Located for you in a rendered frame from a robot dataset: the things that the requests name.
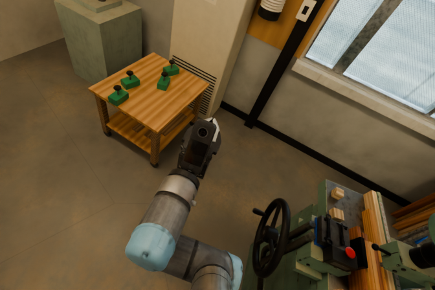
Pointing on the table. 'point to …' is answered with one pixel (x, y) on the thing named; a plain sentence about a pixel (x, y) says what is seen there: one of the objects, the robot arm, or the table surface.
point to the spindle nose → (423, 256)
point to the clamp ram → (358, 245)
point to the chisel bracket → (404, 263)
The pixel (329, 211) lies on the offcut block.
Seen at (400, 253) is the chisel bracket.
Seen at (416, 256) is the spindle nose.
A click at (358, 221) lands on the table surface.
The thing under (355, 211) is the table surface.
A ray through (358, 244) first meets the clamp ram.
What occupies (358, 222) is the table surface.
